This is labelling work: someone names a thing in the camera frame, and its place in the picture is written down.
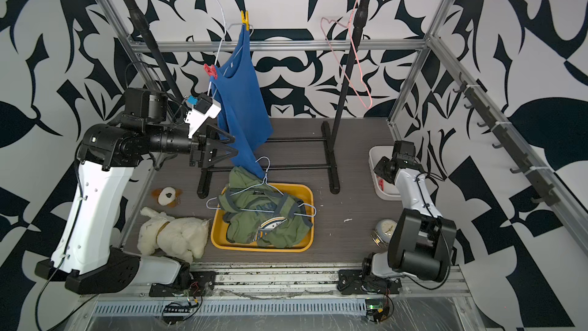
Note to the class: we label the dark green printed tank top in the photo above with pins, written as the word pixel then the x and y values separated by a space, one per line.
pixel 261 220

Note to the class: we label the yellow plastic tray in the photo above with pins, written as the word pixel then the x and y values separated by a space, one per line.
pixel 219 227

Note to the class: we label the red clothespin on blue top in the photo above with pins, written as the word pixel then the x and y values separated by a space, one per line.
pixel 211 71

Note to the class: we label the electronics board with wires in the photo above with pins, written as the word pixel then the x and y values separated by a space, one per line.
pixel 175 312
pixel 379 310

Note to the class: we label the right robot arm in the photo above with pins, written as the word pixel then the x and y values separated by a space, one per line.
pixel 421 242

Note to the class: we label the blue wire hanger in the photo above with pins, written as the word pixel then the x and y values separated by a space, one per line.
pixel 265 189

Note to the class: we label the small round alarm clock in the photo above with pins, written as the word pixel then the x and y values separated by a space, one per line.
pixel 383 232

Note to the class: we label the left electronics board with wires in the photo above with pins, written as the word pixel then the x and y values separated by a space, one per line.
pixel 175 312

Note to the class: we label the right electronics board with wires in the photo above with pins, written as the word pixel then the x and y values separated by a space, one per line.
pixel 379 310

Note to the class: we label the white plastic bin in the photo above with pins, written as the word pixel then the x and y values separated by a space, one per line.
pixel 383 189

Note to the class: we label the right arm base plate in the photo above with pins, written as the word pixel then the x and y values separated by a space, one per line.
pixel 354 282

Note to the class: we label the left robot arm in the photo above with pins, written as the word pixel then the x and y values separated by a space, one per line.
pixel 108 155

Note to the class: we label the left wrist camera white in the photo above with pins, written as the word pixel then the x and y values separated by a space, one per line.
pixel 202 108

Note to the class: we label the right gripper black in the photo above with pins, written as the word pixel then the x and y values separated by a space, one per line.
pixel 380 169

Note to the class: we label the white plush dog toy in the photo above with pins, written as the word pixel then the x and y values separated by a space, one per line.
pixel 183 238

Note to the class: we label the black clothes rack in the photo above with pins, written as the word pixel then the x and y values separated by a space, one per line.
pixel 329 132

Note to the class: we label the brown white round toy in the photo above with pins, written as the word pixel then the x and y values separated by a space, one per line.
pixel 168 196

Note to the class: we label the blue tank top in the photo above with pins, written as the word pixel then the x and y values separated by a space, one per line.
pixel 243 112

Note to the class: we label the pink wire hanger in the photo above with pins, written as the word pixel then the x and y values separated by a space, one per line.
pixel 353 53

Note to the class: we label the black wall hook rail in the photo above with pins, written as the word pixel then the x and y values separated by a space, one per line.
pixel 505 132

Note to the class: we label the yellow clothespin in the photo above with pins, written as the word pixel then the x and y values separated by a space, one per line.
pixel 245 20

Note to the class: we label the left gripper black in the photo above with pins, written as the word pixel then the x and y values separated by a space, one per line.
pixel 203 158

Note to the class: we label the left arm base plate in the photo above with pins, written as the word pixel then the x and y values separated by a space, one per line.
pixel 195 284

